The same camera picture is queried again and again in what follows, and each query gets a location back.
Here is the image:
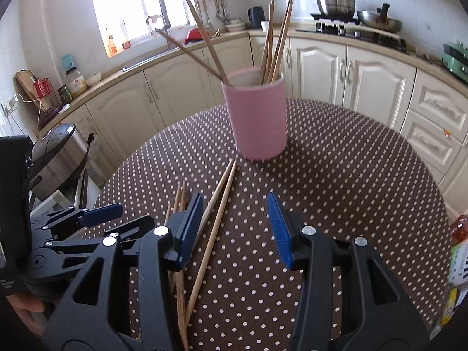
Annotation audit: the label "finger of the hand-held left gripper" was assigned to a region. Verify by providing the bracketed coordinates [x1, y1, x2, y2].
[25, 215, 155, 293]
[31, 203, 124, 233]

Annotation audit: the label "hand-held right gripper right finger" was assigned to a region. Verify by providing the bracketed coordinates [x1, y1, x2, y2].
[266, 191, 430, 351]

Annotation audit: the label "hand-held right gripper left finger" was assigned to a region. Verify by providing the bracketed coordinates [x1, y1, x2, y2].
[43, 192, 204, 351]

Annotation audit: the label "pile of wooden chopsticks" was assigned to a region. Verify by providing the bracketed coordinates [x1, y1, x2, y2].
[166, 159, 238, 351]

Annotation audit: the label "pink cup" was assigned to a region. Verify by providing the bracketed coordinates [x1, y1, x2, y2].
[222, 66, 286, 161]

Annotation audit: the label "bunch of wooden chopsticks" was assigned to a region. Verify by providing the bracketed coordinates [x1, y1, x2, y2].
[156, 0, 294, 85]

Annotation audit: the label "hanging metal kitchen utensils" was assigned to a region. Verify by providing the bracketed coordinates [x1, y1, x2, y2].
[199, 0, 231, 30]

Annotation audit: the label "person's left hand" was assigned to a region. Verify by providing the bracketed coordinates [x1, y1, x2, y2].
[5, 294, 50, 339]

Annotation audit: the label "silver rice cooker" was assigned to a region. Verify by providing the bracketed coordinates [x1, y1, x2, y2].
[31, 123, 90, 202]

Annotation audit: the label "round polka dot table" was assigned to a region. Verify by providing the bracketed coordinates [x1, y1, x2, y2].
[86, 97, 450, 351]

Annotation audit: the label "wooden cutting board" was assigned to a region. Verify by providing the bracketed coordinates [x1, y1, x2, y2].
[15, 69, 50, 112]

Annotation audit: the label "large white lid jar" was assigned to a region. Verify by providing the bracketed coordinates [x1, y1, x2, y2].
[66, 66, 87, 96]

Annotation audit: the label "stainless steel sink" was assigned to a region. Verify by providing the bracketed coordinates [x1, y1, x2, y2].
[122, 35, 222, 73]

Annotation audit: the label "orange label bottle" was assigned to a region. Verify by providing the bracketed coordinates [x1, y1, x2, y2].
[107, 25, 118, 56]

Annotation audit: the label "red drink bottle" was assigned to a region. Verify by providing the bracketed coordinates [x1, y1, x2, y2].
[450, 215, 468, 245]

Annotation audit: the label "white printed plastic bag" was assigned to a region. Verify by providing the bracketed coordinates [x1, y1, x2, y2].
[439, 241, 468, 333]

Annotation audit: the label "metal kitchen faucet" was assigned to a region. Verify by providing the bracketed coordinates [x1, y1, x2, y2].
[146, 15, 171, 50]

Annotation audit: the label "red pot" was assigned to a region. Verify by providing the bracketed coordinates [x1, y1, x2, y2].
[185, 28, 211, 44]

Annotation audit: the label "stack of white bowls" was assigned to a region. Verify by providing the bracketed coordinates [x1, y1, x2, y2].
[225, 18, 247, 33]

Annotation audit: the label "barred kitchen window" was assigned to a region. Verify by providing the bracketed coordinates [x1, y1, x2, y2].
[88, 0, 191, 57]

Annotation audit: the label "black gas stove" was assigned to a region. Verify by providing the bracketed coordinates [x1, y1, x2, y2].
[295, 16, 408, 54]

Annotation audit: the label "dark electric kettle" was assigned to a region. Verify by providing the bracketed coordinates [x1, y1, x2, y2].
[248, 6, 266, 29]

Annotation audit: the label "metal wok with lid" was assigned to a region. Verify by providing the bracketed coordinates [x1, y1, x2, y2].
[356, 3, 403, 33]

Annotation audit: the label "green electric multi cooker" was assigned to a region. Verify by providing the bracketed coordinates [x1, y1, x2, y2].
[441, 40, 468, 77]

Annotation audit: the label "white wall charger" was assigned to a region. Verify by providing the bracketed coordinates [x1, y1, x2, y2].
[2, 95, 23, 114]

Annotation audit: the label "white charger cable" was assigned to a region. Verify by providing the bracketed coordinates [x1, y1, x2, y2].
[15, 95, 42, 132]

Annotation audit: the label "red wire holder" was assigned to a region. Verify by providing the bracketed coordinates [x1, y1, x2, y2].
[34, 77, 52, 99]

